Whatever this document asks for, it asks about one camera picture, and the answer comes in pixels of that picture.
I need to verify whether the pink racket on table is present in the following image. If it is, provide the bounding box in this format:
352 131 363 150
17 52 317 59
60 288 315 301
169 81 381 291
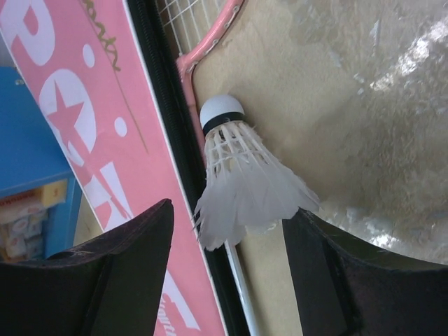
155 1 262 335

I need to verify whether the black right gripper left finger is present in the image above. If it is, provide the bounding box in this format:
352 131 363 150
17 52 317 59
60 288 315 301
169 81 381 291
1 199 174 335

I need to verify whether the blue shelf unit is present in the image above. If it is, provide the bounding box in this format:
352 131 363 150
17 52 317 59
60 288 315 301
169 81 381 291
1 66 82 258

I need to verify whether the pink racket cover bag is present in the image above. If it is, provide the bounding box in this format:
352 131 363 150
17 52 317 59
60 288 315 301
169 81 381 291
1 1 249 335

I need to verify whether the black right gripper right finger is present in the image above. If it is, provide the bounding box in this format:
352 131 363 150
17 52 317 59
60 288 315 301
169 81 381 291
283 210 447 335

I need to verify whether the white feather shuttlecock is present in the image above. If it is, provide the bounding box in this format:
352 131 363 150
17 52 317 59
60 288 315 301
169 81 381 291
194 94 321 251

